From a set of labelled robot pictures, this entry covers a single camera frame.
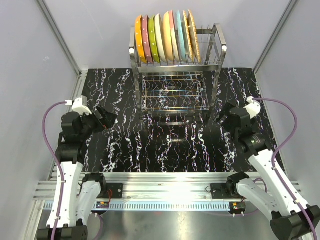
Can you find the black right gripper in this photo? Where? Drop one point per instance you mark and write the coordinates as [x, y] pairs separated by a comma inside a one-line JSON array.
[[225, 111]]

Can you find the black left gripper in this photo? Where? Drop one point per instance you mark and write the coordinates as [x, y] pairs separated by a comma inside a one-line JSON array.
[[108, 119]]

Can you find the woven wicker tray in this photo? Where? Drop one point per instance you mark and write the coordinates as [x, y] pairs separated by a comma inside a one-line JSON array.
[[193, 37], [187, 39]]

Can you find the pink and cream plate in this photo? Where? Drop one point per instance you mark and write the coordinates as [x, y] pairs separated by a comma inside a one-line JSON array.
[[173, 37]]

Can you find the yellow-green dotted plate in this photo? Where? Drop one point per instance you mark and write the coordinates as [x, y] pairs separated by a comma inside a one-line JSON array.
[[153, 40]]

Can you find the tan plate with bear drawing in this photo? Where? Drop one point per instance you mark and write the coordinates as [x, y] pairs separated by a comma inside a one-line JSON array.
[[167, 37]]

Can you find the pink dotted plate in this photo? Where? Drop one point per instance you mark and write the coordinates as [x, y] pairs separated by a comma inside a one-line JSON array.
[[145, 39]]

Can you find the blue and cream plate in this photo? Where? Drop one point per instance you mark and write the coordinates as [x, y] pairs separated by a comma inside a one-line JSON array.
[[182, 48]]

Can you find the orange dotted plate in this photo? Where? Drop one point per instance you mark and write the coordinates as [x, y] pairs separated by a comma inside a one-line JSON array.
[[139, 39]]

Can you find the cream plate with drawing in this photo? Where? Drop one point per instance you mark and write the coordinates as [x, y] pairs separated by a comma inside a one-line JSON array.
[[159, 37]]

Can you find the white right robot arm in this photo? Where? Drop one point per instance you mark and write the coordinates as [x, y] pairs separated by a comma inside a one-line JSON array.
[[290, 216]]

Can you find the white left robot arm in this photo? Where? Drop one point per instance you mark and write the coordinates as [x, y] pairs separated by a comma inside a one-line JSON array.
[[73, 201]]

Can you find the stainless steel dish rack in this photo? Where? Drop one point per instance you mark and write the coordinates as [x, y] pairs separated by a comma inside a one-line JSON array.
[[176, 72]]

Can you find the black marble pattern mat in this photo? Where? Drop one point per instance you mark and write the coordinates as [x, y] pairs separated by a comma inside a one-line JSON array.
[[165, 143]]

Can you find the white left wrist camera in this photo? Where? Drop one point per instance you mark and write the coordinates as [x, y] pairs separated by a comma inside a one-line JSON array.
[[79, 105]]

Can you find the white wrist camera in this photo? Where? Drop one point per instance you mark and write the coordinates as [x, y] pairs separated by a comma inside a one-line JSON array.
[[253, 107], [79, 105]]

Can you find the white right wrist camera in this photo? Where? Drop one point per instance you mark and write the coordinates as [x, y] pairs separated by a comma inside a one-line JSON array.
[[253, 107]]

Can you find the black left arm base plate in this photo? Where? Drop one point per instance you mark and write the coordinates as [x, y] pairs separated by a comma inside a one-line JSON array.
[[112, 190]]

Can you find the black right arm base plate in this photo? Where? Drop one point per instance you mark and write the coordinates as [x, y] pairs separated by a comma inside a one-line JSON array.
[[223, 191]]

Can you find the aluminium rail frame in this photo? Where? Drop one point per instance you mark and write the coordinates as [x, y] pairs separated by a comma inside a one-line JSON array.
[[170, 191]]

